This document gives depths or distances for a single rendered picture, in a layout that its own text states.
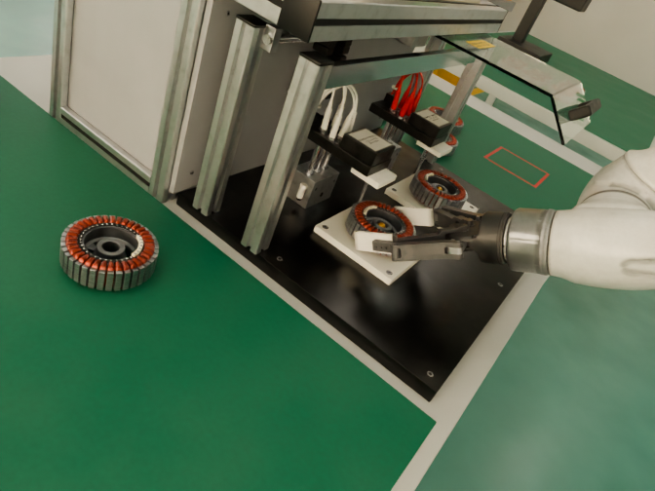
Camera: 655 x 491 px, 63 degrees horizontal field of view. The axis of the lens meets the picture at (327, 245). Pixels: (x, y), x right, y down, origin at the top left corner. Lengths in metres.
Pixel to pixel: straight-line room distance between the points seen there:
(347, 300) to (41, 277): 0.38
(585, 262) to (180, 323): 0.50
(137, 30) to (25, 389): 0.49
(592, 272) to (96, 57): 0.76
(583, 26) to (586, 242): 5.45
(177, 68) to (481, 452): 1.43
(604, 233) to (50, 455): 0.64
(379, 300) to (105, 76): 0.53
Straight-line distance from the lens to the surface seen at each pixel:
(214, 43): 0.75
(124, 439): 0.57
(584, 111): 0.99
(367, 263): 0.81
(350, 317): 0.72
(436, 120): 1.05
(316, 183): 0.87
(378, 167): 0.84
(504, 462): 1.84
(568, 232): 0.74
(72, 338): 0.64
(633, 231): 0.73
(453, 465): 1.72
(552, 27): 6.18
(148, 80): 0.83
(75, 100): 0.98
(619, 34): 6.08
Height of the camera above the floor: 1.23
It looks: 34 degrees down
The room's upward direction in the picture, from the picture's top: 23 degrees clockwise
